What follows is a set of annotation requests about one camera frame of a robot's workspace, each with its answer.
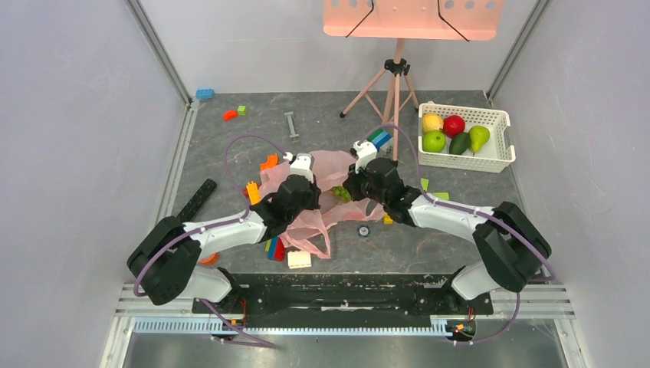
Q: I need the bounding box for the green fake fruit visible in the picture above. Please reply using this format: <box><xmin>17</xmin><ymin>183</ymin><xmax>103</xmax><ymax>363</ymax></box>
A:
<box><xmin>331</xmin><ymin>186</ymin><xmax>352</xmax><ymax>202</ymax></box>

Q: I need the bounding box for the pink plastic bag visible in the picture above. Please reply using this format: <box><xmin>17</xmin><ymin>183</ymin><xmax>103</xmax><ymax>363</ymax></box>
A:
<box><xmin>280</xmin><ymin>150</ymin><xmax>385</xmax><ymax>259</ymax></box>

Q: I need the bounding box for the green fake apple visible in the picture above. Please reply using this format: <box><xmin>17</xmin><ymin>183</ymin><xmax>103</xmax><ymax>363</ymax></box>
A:
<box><xmin>422</xmin><ymin>130</ymin><xmax>446</xmax><ymax>153</ymax></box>

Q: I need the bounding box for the yellow fake lemon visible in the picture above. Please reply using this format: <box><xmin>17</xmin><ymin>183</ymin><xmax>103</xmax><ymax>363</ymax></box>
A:
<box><xmin>422</xmin><ymin>113</ymin><xmax>444</xmax><ymax>133</ymax></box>

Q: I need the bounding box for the dark green fake avocado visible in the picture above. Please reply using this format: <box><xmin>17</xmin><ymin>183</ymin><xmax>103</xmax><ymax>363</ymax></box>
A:
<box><xmin>448</xmin><ymin>132</ymin><xmax>471</xmax><ymax>156</ymax></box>

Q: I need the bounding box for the red fake apple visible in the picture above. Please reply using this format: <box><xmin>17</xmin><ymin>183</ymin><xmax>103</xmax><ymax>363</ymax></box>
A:
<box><xmin>442</xmin><ymin>115</ymin><xmax>465</xmax><ymax>138</ymax></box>

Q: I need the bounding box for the green fake pear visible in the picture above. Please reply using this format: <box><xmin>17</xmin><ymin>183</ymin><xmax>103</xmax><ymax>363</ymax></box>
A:
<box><xmin>468</xmin><ymin>125</ymin><xmax>491</xmax><ymax>155</ymax></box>

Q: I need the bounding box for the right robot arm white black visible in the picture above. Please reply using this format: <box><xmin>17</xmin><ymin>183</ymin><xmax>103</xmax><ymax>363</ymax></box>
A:
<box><xmin>343</xmin><ymin>158</ymin><xmax>552</xmax><ymax>313</ymax></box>

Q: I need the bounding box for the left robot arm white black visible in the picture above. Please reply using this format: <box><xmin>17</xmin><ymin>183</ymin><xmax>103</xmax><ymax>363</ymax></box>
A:
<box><xmin>126</xmin><ymin>174</ymin><xmax>320</xmax><ymax>313</ymax></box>

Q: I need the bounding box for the yellow orange toy car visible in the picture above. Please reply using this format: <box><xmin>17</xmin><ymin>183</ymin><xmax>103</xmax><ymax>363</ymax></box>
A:
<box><xmin>243</xmin><ymin>182</ymin><xmax>261</xmax><ymax>205</ymax></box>

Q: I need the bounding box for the multicolour stacked brick block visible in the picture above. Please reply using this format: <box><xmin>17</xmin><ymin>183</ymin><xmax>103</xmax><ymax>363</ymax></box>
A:
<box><xmin>265</xmin><ymin>237</ymin><xmax>286</xmax><ymax>261</ymax></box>

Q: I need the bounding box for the green blue grey brick stack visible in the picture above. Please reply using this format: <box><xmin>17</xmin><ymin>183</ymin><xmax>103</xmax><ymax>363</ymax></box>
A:
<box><xmin>368</xmin><ymin>129</ymin><xmax>393</xmax><ymax>154</ymax></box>

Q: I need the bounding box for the orange curved toy piece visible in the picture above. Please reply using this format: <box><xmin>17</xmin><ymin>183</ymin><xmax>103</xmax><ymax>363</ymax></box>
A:
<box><xmin>260</xmin><ymin>153</ymin><xmax>279</xmax><ymax>172</ymax></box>

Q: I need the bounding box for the cream white toy brick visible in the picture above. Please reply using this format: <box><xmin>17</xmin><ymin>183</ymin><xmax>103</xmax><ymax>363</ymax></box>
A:
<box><xmin>287</xmin><ymin>251</ymin><xmax>312</xmax><ymax>269</ymax></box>

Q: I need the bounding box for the grey toy bar piece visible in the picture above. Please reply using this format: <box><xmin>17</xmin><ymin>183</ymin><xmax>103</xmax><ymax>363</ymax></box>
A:
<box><xmin>284</xmin><ymin>111</ymin><xmax>299</xmax><ymax>143</ymax></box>

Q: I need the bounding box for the orange toy piece near base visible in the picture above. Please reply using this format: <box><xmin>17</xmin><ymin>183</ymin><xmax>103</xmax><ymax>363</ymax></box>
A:
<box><xmin>199</xmin><ymin>253</ymin><xmax>219</xmax><ymax>266</ymax></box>

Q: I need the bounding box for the red arch toy brick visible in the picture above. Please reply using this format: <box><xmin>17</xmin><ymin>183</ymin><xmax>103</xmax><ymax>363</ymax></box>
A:
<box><xmin>223</xmin><ymin>110</ymin><xmax>239</xmax><ymax>121</ymax></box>

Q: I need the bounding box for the white plastic basket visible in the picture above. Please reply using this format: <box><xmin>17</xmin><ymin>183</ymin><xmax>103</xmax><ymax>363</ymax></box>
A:
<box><xmin>418</xmin><ymin>102</ymin><xmax>516</xmax><ymax>173</ymax></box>

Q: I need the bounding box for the blue toy brick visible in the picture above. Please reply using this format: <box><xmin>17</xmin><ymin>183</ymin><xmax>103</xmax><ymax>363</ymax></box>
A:
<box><xmin>195</xmin><ymin>89</ymin><xmax>215</xmax><ymax>100</ymax></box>

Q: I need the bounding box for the pink music stand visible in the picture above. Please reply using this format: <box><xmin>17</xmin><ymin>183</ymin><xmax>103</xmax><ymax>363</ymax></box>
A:
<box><xmin>323</xmin><ymin>0</ymin><xmax>506</xmax><ymax>163</ymax></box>

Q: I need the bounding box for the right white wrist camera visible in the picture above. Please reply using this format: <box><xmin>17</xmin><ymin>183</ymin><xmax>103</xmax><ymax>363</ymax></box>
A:
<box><xmin>350</xmin><ymin>140</ymin><xmax>378</xmax><ymax>173</ymax></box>

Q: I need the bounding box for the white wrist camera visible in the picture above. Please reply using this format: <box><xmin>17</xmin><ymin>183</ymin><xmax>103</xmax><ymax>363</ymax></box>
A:
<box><xmin>283</xmin><ymin>152</ymin><xmax>315</xmax><ymax>183</ymax></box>
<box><xmin>350</xmin><ymin>140</ymin><xmax>378</xmax><ymax>173</ymax></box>

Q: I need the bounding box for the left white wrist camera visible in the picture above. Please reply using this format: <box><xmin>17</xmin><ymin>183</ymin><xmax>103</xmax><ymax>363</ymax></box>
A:
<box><xmin>283</xmin><ymin>152</ymin><xmax>315</xmax><ymax>183</ymax></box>

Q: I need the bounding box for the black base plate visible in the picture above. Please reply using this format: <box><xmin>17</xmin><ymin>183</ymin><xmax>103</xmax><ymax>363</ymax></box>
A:
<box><xmin>212</xmin><ymin>274</ymin><xmax>494</xmax><ymax>328</ymax></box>

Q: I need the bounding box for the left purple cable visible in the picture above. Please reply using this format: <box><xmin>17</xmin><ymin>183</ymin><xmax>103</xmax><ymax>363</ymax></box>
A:
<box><xmin>133</xmin><ymin>133</ymin><xmax>291</xmax><ymax>350</ymax></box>

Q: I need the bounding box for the purple cable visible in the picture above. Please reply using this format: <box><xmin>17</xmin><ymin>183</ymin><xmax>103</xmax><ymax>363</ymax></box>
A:
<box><xmin>357</xmin><ymin>123</ymin><xmax>557</xmax><ymax>347</ymax></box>
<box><xmin>133</xmin><ymin>133</ymin><xmax>291</xmax><ymax>350</ymax></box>

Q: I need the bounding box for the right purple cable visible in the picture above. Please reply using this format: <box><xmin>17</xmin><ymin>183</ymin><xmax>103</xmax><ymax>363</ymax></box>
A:
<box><xmin>357</xmin><ymin>123</ymin><xmax>557</xmax><ymax>347</ymax></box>

